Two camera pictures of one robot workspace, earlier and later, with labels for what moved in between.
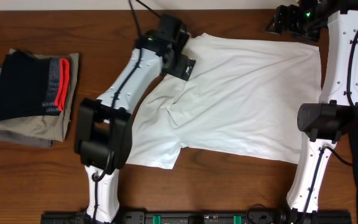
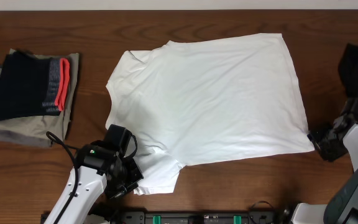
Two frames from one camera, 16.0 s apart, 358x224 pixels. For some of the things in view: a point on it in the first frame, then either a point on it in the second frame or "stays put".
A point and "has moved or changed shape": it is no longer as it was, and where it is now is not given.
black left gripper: x=181 y=73 to x=138 y=177
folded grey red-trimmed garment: x=59 y=76 stays put
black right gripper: x=292 y=12 to x=327 y=154
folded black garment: x=21 y=87 stays put
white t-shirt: x=242 y=101 has moved or changed shape
